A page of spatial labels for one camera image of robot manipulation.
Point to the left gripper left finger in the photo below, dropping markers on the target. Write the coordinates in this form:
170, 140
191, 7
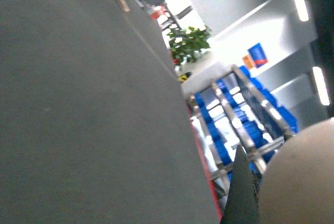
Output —
241, 206

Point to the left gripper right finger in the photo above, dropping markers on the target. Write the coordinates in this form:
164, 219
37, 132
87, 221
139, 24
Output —
287, 136

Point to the beige plastic dustpan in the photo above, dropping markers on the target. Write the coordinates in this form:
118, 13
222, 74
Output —
297, 186

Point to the steel shelf rack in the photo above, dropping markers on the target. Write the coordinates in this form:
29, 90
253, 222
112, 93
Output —
259, 145

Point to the green potted plant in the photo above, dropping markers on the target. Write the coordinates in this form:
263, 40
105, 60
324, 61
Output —
186, 44

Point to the orange wall sign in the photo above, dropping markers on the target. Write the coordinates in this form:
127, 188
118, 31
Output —
248, 62

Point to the blue wall sign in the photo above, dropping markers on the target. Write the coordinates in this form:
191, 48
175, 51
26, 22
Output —
258, 55

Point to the wooden handled brush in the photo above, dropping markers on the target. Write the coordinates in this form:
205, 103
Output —
124, 6

